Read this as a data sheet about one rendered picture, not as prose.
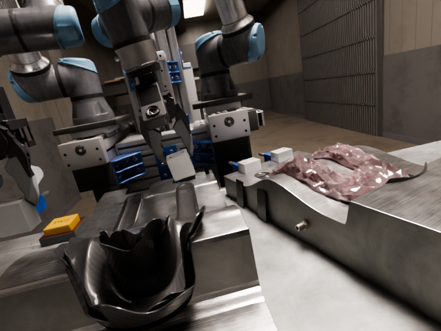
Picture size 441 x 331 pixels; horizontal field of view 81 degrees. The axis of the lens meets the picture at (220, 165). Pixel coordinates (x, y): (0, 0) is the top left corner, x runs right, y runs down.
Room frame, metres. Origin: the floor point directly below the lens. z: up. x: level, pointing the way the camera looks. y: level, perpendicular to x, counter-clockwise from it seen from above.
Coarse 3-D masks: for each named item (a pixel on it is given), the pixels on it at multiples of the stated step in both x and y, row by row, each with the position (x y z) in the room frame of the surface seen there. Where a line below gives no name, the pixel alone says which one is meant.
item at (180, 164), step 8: (176, 152) 0.58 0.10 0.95; (184, 152) 0.57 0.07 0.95; (168, 160) 0.55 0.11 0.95; (176, 160) 0.55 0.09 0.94; (184, 160) 0.56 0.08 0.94; (176, 168) 0.56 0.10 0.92; (184, 168) 0.56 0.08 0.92; (192, 168) 0.56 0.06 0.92; (176, 176) 0.56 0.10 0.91; (184, 176) 0.56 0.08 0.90
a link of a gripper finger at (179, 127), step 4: (180, 120) 0.56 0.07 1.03; (176, 124) 0.56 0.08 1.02; (180, 124) 0.57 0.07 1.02; (176, 128) 0.56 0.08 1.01; (180, 128) 0.57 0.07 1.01; (184, 128) 0.57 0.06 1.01; (176, 132) 0.57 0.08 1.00; (180, 132) 0.57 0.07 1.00; (184, 132) 0.57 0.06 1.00; (188, 132) 0.57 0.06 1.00; (180, 136) 0.57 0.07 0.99; (184, 136) 0.57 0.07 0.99; (188, 136) 0.57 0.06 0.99; (184, 140) 0.57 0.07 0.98; (188, 140) 0.57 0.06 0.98; (184, 144) 0.57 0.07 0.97; (188, 144) 0.57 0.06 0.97; (192, 144) 0.58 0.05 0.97; (188, 148) 0.57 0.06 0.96; (192, 148) 0.58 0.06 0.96; (188, 152) 0.58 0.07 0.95; (192, 152) 0.58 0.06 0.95
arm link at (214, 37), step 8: (216, 32) 1.01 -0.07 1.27; (200, 40) 1.02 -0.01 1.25; (208, 40) 1.01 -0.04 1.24; (216, 40) 1.00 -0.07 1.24; (200, 48) 1.02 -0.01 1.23; (208, 48) 1.01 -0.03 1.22; (216, 48) 0.99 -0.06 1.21; (200, 56) 1.03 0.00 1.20; (208, 56) 1.01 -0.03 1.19; (216, 56) 0.99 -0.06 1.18; (200, 64) 1.04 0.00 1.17; (208, 64) 1.01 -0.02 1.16; (216, 64) 1.01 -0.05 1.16; (224, 64) 1.00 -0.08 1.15; (200, 72) 1.05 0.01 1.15; (208, 72) 1.01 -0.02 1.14
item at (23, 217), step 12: (48, 192) 0.53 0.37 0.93; (0, 204) 0.42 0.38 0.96; (12, 204) 0.41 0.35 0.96; (24, 204) 0.42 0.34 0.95; (0, 216) 0.40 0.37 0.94; (12, 216) 0.41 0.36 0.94; (24, 216) 0.41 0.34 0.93; (36, 216) 0.43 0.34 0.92; (0, 228) 0.40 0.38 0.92; (12, 228) 0.40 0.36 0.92; (24, 228) 0.41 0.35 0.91
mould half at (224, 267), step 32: (160, 192) 0.51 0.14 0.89; (96, 224) 0.43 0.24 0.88; (224, 224) 0.25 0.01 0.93; (32, 256) 0.26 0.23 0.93; (224, 256) 0.23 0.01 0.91; (0, 288) 0.22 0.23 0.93; (32, 288) 0.21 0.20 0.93; (64, 288) 0.22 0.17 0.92; (224, 288) 0.23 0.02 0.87; (256, 288) 0.23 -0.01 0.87; (0, 320) 0.21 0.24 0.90; (32, 320) 0.21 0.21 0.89; (64, 320) 0.21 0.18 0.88; (160, 320) 0.22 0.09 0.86; (192, 320) 0.21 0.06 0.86; (224, 320) 0.20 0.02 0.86; (256, 320) 0.19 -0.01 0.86
